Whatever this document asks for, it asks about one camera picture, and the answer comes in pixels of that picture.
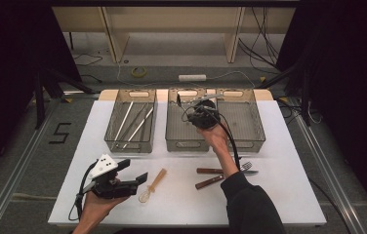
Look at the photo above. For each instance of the aluminium floor rail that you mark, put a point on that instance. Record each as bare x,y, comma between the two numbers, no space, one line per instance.
324,162
15,169

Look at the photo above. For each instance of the person's left hand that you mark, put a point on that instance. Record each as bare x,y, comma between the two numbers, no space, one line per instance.
95,209

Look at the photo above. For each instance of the white power strip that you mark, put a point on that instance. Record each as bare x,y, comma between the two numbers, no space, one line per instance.
192,78

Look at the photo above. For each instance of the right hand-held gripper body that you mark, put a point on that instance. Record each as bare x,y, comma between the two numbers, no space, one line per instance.
204,117

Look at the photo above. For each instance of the person's right hand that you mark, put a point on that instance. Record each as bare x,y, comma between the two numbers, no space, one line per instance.
217,138

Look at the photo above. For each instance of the dark curtain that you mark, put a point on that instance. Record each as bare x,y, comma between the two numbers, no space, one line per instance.
9,65
350,81

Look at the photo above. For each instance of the white chopstick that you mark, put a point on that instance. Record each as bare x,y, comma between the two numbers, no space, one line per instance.
137,127
124,122

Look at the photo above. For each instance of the wooden spoon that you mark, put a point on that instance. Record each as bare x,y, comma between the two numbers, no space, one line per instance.
154,185

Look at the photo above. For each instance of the light wooden shelf unit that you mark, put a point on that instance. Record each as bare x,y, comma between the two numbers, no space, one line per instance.
116,39

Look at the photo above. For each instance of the smoky clear plastic bin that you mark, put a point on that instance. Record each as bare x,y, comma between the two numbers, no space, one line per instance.
129,143
246,123
178,130

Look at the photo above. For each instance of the yellow tape roll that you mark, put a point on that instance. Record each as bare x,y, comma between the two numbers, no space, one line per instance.
133,72

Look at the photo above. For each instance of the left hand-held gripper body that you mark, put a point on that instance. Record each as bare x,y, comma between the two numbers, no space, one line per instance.
105,167

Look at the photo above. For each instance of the black metal stand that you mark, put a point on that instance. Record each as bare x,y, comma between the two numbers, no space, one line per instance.
39,100
305,97

